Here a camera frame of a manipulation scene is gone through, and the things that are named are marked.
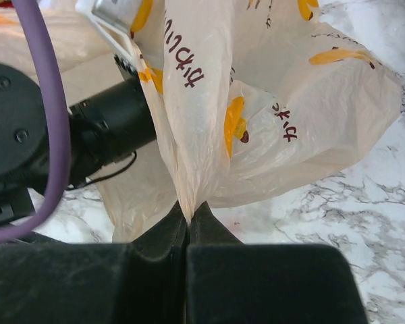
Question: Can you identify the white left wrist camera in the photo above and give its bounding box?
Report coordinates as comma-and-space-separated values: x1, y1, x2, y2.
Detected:
75, 0, 142, 72

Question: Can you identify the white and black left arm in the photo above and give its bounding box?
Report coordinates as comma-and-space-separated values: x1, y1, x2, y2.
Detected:
0, 57, 156, 227

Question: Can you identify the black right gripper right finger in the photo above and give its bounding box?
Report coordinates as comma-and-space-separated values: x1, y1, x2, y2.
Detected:
187, 204, 368, 323

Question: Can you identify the peach banana-print plastic bag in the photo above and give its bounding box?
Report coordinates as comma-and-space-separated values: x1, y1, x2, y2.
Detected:
0, 0, 404, 244

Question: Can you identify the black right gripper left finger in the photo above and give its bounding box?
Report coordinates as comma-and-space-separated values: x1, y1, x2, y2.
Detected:
0, 205, 188, 323

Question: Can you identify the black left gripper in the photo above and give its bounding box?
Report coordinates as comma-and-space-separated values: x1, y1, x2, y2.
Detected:
67, 55, 158, 183

